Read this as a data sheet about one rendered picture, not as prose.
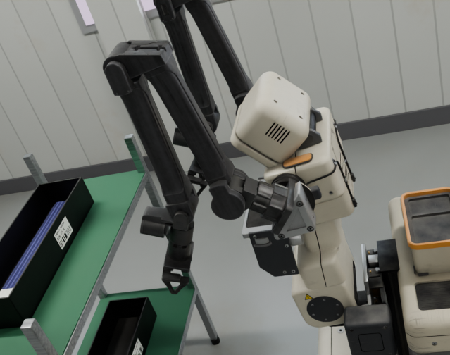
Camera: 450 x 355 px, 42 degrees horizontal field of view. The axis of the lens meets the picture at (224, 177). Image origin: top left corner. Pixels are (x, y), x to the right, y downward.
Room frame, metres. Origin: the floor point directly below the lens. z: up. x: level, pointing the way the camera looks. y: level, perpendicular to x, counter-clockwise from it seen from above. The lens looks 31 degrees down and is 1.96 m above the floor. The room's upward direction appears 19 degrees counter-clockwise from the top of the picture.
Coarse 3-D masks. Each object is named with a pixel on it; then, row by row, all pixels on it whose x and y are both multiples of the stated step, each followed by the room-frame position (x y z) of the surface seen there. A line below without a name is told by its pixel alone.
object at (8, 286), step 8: (56, 208) 1.78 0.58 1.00; (48, 216) 1.74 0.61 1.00; (48, 224) 1.69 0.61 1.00; (40, 232) 1.66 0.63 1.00; (32, 240) 1.63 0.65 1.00; (40, 240) 1.61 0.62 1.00; (32, 248) 1.58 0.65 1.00; (24, 256) 1.55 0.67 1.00; (24, 264) 1.51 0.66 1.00; (16, 272) 1.48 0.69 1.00; (8, 280) 1.45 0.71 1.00; (16, 280) 1.44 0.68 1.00; (8, 288) 1.41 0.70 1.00; (0, 296) 1.39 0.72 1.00
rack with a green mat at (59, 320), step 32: (32, 160) 2.05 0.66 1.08; (96, 192) 1.88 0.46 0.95; (128, 192) 1.80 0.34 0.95; (96, 224) 1.67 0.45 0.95; (96, 256) 1.49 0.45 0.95; (64, 288) 1.39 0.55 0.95; (96, 288) 1.35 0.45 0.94; (160, 288) 1.98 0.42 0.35; (192, 288) 1.91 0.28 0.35; (32, 320) 1.10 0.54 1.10; (64, 320) 1.25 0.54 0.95; (96, 320) 1.91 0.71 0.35; (160, 320) 1.79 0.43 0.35; (0, 352) 1.21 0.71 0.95; (32, 352) 1.17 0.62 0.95; (64, 352) 1.13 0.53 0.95; (160, 352) 1.62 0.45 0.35
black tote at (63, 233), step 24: (48, 192) 1.86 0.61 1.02; (72, 192) 1.73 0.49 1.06; (24, 216) 1.72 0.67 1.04; (72, 216) 1.67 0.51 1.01; (0, 240) 1.58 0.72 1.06; (24, 240) 1.66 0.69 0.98; (48, 240) 1.51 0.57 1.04; (72, 240) 1.61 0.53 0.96; (0, 264) 1.53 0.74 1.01; (48, 264) 1.46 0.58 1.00; (0, 288) 1.48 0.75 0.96; (24, 288) 1.34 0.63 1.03; (0, 312) 1.29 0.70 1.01; (24, 312) 1.29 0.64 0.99
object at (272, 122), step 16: (272, 80) 1.33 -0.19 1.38; (256, 96) 1.27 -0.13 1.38; (272, 96) 1.25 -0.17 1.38; (288, 96) 1.29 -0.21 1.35; (304, 96) 1.33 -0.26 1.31; (240, 112) 1.34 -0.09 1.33; (256, 112) 1.22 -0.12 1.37; (272, 112) 1.21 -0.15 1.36; (288, 112) 1.22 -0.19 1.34; (304, 112) 1.26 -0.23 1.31; (240, 128) 1.24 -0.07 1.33; (256, 128) 1.21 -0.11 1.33; (272, 128) 1.20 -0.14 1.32; (288, 128) 1.19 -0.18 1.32; (304, 128) 1.19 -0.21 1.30; (240, 144) 1.23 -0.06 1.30; (256, 144) 1.22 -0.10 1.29; (272, 144) 1.21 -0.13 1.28; (288, 144) 1.19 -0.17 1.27; (256, 160) 1.22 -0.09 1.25; (272, 160) 1.22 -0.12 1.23
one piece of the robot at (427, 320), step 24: (384, 240) 1.30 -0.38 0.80; (384, 264) 1.21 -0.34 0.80; (408, 264) 1.17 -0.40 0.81; (384, 288) 1.20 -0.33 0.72; (408, 288) 1.09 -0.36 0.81; (432, 288) 1.06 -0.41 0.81; (408, 312) 1.02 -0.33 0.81; (432, 312) 0.99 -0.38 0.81; (408, 336) 0.99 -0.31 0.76; (432, 336) 0.96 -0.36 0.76
